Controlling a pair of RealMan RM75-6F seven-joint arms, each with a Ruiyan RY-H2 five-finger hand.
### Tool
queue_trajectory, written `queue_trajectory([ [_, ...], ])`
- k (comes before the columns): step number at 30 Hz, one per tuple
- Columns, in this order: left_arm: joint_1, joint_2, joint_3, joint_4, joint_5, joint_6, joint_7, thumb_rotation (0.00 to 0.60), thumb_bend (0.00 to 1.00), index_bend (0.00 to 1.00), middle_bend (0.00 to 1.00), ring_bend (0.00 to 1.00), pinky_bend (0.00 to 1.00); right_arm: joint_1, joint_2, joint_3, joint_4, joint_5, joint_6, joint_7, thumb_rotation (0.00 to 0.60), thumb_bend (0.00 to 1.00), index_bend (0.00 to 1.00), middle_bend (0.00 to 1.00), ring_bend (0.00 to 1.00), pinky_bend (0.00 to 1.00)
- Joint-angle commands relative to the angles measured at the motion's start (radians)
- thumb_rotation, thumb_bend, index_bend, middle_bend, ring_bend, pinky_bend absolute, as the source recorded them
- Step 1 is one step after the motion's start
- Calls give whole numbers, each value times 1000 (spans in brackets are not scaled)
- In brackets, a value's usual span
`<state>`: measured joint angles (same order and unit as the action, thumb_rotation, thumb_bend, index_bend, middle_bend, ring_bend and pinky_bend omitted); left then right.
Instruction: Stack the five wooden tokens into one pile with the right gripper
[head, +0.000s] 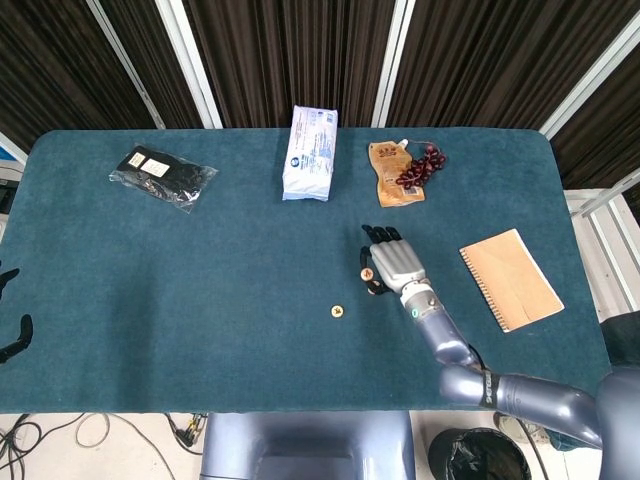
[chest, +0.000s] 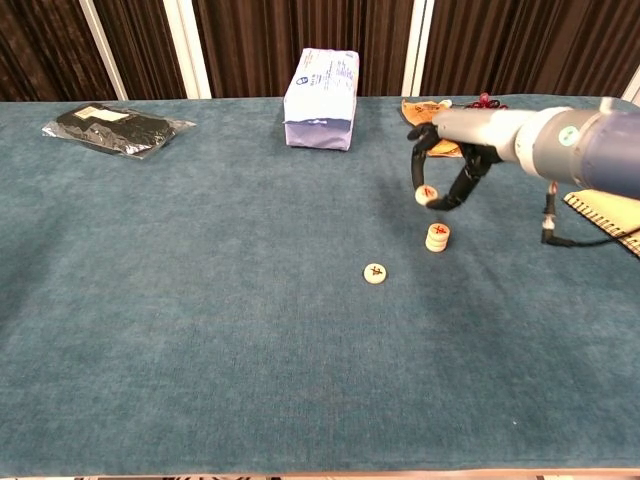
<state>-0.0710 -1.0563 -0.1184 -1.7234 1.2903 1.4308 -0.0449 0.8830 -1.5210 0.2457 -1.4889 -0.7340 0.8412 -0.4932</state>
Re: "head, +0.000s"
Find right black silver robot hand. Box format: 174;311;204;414
357;224;427;297

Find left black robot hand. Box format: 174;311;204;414
0;259;34;365

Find orange spout pouch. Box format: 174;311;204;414
368;139;427;209

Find dark red grape bunch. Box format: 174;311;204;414
395;144;448;190

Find kraft spiral notebook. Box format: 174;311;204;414
458;228;566;334

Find white blue tissue pack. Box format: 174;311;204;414
281;104;339;203

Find teal table cloth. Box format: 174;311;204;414
0;128;616;414

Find blue-grey robot torso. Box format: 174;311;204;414
199;410;417;480

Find grey sneaker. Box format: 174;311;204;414
492;412;549;447

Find black socks in plastic bag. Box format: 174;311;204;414
108;145;219;215

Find black trash bin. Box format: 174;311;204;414
427;427;532;480

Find white metal rack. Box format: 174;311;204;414
564;167;640;326

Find dark brown pleated curtain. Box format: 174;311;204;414
0;0;640;221

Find person in black clothes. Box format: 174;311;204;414
598;309;640;374

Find black floor cable bundle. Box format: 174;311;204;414
0;413;49;480

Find white floor cable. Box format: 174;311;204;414
74;412;176;480

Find white frame with blue panel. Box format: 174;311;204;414
0;130;29;174

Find black power plug cable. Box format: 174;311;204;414
164;412;209;456

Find white partition post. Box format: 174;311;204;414
372;0;416;129
84;0;166;130
539;9;640;141
154;0;224;130

